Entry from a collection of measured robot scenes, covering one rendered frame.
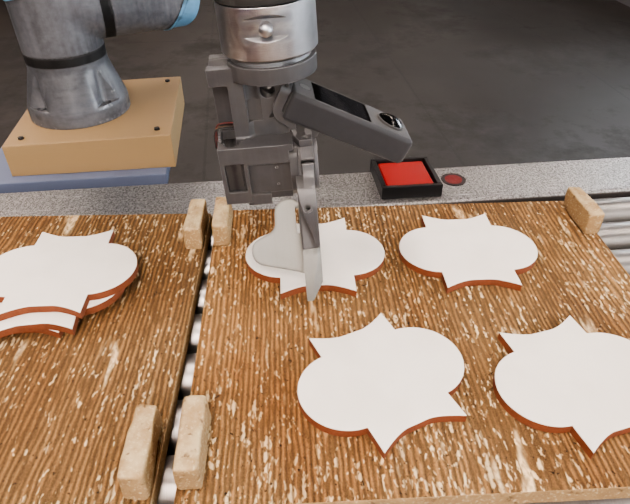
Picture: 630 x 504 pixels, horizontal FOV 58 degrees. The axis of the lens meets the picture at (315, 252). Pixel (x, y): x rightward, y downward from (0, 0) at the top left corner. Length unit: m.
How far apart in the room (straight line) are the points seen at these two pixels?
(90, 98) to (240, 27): 0.52
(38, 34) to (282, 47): 0.53
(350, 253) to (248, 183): 0.14
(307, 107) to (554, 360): 0.28
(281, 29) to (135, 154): 0.49
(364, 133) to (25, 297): 0.32
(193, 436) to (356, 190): 0.41
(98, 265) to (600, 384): 0.44
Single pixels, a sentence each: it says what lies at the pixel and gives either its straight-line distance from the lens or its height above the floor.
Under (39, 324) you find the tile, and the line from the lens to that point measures 0.53.
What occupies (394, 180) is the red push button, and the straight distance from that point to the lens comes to 0.72.
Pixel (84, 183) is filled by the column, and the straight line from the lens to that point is 0.90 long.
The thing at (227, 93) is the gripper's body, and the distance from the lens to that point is 0.48.
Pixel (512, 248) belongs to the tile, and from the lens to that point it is 0.60.
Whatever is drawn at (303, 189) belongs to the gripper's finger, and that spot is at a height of 1.05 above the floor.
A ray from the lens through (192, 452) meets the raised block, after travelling 0.40.
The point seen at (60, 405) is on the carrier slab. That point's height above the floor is 0.94.
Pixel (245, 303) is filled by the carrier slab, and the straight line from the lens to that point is 0.52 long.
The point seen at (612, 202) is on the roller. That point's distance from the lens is 0.77.
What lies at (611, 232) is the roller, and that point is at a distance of 0.72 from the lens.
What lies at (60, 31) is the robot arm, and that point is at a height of 1.06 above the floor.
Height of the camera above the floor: 1.29
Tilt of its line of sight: 38 degrees down
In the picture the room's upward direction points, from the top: straight up
